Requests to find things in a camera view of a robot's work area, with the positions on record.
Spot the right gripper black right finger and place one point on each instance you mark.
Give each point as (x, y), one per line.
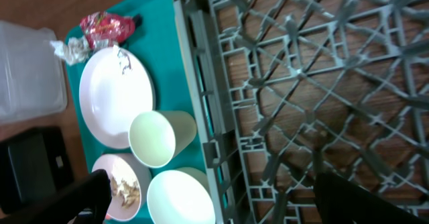
(341, 201)

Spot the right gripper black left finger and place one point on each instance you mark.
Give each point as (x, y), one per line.
(85, 201)

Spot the pink bowl with food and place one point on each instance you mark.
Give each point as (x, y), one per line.
(129, 182)

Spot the white bowl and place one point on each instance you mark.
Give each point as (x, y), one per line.
(180, 196)

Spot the pale green cup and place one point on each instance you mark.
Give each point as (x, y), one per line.
(156, 137)

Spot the large white plate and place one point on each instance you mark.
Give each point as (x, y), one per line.
(114, 88)

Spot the grey dishwasher rack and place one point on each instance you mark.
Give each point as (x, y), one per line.
(283, 90)

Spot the black tray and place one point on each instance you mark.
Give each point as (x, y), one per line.
(34, 166)

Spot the clear plastic bin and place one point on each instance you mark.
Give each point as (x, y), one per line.
(32, 77)

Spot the crumpled white tissue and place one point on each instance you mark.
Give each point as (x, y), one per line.
(75, 51)

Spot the red snack wrapper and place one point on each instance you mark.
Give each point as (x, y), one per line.
(103, 29)

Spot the teal plastic tray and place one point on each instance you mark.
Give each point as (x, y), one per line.
(157, 46)

